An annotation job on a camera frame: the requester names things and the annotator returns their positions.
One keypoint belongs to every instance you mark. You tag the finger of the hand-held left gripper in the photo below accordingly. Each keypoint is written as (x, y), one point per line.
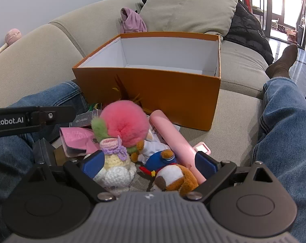
(54, 115)

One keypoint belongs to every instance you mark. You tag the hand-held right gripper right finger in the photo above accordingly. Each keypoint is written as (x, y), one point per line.
(204, 165)

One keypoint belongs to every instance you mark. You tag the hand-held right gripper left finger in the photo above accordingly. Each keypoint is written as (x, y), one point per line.
(93, 165)

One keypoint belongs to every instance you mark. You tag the white crochet doll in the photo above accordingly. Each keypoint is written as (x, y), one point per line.
(115, 172)

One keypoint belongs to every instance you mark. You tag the brown dog plush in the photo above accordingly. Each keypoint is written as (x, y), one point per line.
(178, 177)

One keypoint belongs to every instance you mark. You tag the pink wallet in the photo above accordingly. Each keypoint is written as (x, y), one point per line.
(74, 139)

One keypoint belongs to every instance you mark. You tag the pink tube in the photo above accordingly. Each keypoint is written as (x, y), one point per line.
(168, 134)

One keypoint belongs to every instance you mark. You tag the pink fluffy peach plush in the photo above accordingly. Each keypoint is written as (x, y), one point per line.
(125, 124)

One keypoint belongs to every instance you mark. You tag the yellow feather toy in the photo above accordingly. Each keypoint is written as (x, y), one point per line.
(116, 89)

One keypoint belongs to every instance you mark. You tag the orange cardboard box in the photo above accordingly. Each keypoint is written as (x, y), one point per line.
(168, 93)

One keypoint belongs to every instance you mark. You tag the small pink case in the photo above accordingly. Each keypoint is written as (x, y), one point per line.
(202, 148)

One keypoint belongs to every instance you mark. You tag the person's left leg in jeans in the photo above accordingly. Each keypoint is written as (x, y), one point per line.
(41, 96)

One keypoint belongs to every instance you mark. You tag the person's leg in jeans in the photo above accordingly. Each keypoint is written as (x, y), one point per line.
(41, 96)
(284, 121)

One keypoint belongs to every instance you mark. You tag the dark card box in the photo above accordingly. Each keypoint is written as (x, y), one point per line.
(84, 119)

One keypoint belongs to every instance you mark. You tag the beige sofa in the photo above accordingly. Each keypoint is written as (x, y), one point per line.
(41, 55)

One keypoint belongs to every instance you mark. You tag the pink massage hammer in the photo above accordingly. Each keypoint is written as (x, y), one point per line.
(13, 36)

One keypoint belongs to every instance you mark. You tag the person's right leg in jeans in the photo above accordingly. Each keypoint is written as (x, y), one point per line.
(284, 121)

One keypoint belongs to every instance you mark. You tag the mauve cloth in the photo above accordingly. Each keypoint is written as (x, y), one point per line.
(132, 20)

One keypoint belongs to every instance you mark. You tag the brown sock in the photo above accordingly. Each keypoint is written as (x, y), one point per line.
(284, 60)

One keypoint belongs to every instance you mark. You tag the black padded jacket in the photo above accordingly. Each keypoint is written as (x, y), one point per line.
(246, 30)

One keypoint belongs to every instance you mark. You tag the beige cushion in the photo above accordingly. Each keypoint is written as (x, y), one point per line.
(188, 7)

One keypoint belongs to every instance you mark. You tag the black metal shelf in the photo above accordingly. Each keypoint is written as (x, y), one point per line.
(256, 5)

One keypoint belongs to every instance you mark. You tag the glass door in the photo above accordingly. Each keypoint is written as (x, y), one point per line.
(292, 0)

